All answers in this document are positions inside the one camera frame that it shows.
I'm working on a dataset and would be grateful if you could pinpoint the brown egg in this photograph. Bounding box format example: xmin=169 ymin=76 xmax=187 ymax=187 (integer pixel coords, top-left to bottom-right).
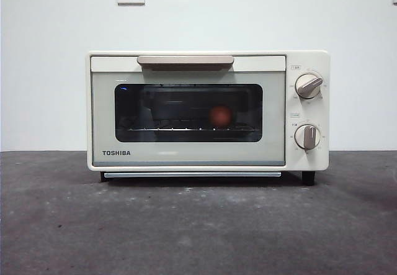
xmin=208 ymin=104 xmax=233 ymax=127

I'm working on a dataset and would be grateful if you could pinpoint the oven door with beige handle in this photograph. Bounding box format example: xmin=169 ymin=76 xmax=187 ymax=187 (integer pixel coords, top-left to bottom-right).
xmin=90 ymin=55 xmax=287 ymax=166

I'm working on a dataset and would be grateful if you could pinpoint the beige timer knob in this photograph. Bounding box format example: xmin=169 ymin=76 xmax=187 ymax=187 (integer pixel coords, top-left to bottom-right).
xmin=293 ymin=125 xmax=322 ymax=150

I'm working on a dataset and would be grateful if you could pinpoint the beige temperature knob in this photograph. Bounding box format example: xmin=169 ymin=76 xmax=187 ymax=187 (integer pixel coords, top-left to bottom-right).
xmin=294 ymin=73 xmax=323 ymax=99

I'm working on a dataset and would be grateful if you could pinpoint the cream Toshiba toaster oven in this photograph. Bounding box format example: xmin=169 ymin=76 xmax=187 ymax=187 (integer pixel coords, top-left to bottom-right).
xmin=85 ymin=50 xmax=331 ymax=185

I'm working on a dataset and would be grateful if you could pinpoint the metal wire oven rack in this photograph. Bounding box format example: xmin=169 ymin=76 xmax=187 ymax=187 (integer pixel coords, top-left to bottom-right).
xmin=127 ymin=126 xmax=249 ymax=132

